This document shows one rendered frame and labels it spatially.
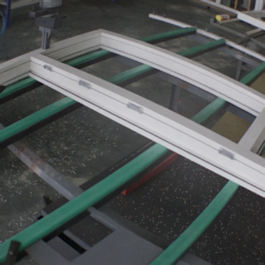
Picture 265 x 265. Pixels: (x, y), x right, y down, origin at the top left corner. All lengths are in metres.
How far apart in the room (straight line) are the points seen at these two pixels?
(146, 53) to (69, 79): 0.42
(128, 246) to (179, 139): 0.38
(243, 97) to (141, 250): 0.78
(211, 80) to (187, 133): 0.43
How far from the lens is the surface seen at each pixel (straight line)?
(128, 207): 1.15
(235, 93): 1.30
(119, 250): 0.70
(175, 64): 1.39
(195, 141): 0.93
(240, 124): 1.65
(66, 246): 1.05
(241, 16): 3.15
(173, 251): 0.70
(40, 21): 1.34
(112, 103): 1.05
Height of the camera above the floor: 1.41
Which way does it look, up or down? 32 degrees down
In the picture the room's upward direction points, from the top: 8 degrees clockwise
